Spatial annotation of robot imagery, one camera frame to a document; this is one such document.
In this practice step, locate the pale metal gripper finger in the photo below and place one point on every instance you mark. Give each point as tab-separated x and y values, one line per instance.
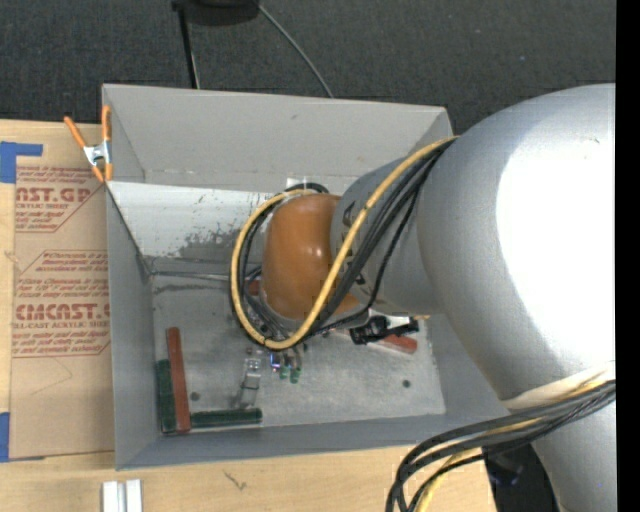
251	385

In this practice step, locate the dark green flat block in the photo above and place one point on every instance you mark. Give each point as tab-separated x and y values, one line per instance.
166	400
225	417

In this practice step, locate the grey metal bin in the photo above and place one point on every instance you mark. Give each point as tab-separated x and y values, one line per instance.
210	310

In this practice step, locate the brown cardboard board, red print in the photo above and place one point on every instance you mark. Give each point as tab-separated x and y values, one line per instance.
55	280

